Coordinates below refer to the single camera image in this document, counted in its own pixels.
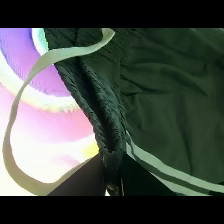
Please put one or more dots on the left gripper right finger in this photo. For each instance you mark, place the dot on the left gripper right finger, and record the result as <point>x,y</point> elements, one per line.
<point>138,181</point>

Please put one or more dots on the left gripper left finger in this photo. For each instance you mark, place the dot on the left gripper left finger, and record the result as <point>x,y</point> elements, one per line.
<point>87,180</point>

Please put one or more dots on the black pants with white stripes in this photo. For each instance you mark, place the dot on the black pants with white stripes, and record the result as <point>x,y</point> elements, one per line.
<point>160,100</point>

